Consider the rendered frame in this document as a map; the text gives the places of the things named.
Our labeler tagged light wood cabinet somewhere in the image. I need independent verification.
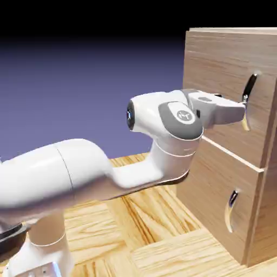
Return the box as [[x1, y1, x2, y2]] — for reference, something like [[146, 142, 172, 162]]
[[175, 27, 277, 268]]

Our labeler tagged small wood cabinet door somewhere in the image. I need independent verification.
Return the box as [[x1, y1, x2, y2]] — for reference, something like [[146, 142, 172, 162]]
[[175, 138, 265, 266]]

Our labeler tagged long curved metal handle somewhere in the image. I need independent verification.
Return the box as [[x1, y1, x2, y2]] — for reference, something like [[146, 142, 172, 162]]
[[241, 73, 259, 132]]

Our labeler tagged short curved metal handle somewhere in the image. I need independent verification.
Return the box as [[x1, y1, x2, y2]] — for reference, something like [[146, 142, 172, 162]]
[[224, 189, 239, 234]]

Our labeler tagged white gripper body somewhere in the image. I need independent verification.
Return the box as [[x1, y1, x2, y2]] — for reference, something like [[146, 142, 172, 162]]
[[203, 96, 247, 129]]

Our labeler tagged large wood cabinet door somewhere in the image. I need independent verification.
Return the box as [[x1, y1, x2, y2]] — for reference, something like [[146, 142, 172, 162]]
[[182, 30, 277, 173]]

